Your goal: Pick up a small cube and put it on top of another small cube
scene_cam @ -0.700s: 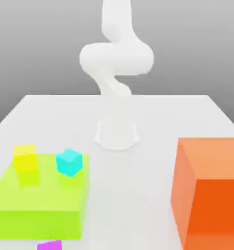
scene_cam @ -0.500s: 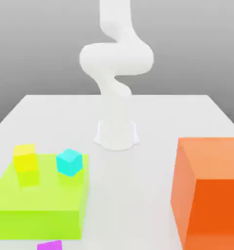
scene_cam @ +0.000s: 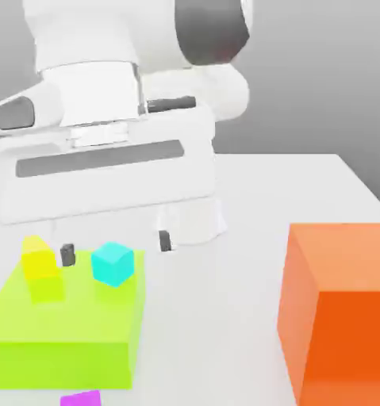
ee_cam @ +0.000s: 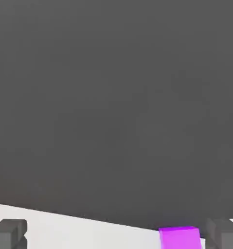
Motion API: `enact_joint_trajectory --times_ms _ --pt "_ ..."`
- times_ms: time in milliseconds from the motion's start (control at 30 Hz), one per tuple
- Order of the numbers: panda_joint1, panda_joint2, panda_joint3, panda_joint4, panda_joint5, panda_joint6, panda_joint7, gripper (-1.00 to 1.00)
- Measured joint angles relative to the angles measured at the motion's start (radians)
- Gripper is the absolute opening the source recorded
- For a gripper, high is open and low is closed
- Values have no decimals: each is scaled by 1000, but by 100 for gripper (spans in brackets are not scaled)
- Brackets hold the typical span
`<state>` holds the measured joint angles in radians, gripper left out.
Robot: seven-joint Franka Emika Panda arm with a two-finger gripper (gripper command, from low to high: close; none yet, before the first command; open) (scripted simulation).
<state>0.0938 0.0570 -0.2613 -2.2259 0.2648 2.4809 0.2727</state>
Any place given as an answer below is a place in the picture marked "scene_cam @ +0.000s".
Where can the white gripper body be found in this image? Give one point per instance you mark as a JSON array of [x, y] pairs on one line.
[[107, 190]]

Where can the small cyan cube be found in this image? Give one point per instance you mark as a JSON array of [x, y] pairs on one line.
[[112, 265]]

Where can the large orange box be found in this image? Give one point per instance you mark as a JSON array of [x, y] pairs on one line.
[[345, 333]]

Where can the small magenta cube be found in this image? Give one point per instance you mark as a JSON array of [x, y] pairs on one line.
[[81, 399]]

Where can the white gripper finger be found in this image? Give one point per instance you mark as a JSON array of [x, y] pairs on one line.
[[165, 241], [67, 255]]

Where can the small yellow cube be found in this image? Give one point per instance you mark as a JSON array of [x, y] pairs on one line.
[[39, 260]]

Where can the large lime green box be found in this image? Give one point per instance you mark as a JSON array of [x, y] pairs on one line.
[[66, 333]]

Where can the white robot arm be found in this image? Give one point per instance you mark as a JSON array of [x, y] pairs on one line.
[[97, 38]]

